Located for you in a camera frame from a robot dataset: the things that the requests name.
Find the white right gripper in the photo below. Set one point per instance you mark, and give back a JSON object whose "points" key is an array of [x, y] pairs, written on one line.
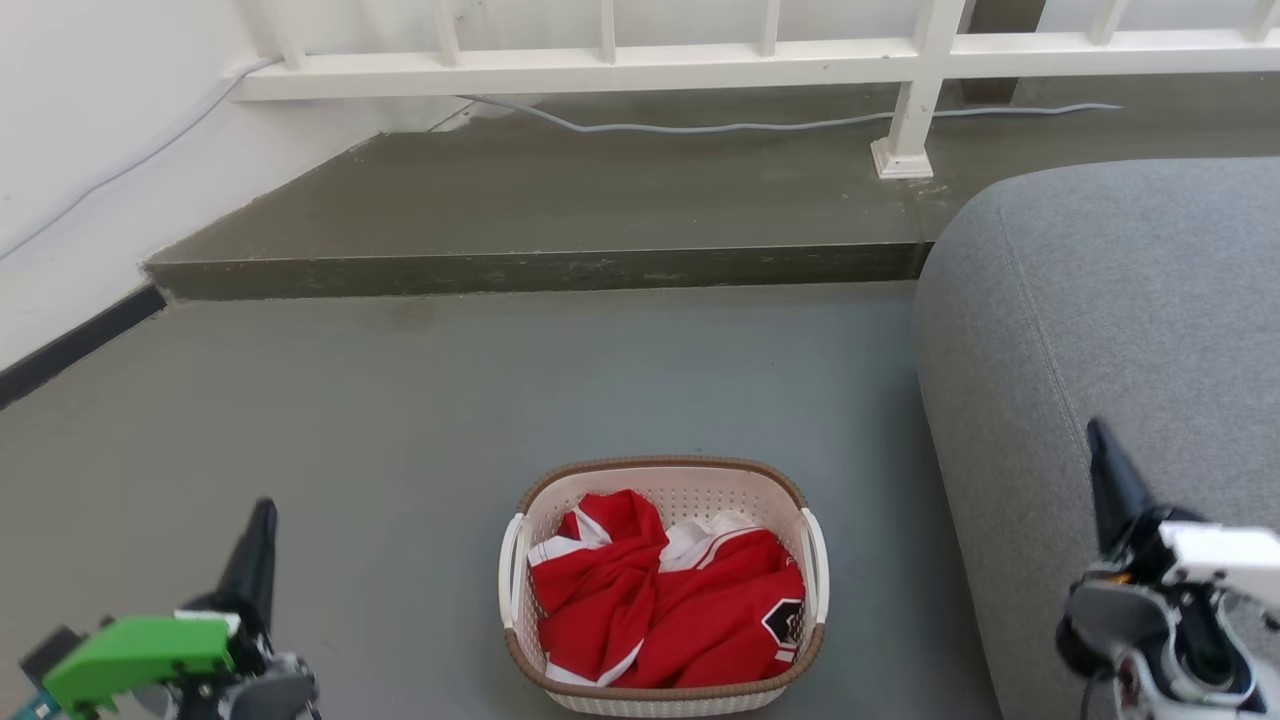
{"points": [[1225, 555]]}

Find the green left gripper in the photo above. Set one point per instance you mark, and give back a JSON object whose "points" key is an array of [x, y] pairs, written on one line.
{"points": [[140, 650]]}

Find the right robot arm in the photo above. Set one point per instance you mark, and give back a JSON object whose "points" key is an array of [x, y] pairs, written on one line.
{"points": [[1120, 625]]}

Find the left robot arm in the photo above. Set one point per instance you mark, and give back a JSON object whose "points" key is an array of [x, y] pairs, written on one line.
{"points": [[275, 695]]}

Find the white plastic laundry basket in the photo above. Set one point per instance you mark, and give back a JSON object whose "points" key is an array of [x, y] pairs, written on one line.
{"points": [[665, 480]]}

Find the grey fabric sofa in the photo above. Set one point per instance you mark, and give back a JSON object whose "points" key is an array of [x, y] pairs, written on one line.
{"points": [[1100, 300]]}

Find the black baseboard strip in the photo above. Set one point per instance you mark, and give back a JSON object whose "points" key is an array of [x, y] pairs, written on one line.
{"points": [[80, 345]]}

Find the white cloth garment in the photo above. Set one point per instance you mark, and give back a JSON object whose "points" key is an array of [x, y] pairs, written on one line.
{"points": [[705, 535]]}

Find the red jersey garment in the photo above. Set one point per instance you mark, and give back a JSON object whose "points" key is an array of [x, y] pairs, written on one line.
{"points": [[690, 620]]}

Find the raised concrete step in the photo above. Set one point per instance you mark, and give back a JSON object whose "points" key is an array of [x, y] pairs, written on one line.
{"points": [[550, 200]]}

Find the white railing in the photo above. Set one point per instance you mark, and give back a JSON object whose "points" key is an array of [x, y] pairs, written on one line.
{"points": [[600, 70]]}

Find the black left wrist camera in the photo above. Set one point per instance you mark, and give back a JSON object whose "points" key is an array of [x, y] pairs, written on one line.
{"points": [[50, 650]]}

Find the teal left camera connector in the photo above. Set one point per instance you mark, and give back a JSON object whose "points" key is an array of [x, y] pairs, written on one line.
{"points": [[30, 708]]}

